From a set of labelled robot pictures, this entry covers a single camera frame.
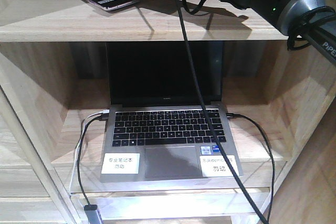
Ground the wooden shelf unit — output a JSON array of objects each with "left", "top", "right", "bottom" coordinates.
[{"left": 1, "top": 0, "right": 335, "bottom": 223}]

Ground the grey laptop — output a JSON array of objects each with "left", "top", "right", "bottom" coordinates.
[{"left": 100, "top": 41, "right": 243, "bottom": 183}]

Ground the white label sticker right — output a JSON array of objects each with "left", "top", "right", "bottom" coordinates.
[{"left": 199, "top": 156, "right": 233, "bottom": 177}]

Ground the white label sticker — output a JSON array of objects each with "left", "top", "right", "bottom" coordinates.
[
  {"left": 199, "top": 156, "right": 233, "bottom": 177},
  {"left": 101, "top": 153, "right": 140, "bottom": 174}
]

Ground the white label sticker left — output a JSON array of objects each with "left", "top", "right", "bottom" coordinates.
[{"left": 101, "top": 153, "right": 140, "bottom": 174}]

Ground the grey usb hub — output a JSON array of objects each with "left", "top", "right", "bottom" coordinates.
[{"left": 84, "top": 205, "right": 103, "bottom": 224}]

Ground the black right laptop cable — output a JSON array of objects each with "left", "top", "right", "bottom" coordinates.
[{"left": 227, "top": 113, "right": 276, "bottom": 222}]

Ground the black laptop cable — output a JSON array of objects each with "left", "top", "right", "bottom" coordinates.
[
  {"left": 76, "top": 115, "right": 109, "bottom": 206},
  {"left": 227, "top": 113, "right": 276, "bottom": 222}
]

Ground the white laptop cable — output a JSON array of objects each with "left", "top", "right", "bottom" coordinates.
[{"left": 68, "top": 109, "right": 110, "bottom": 196}]

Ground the black camera cable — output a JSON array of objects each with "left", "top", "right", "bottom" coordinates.
[{"left": 172, "top": 0, "right": 268, "bottom": 224}]

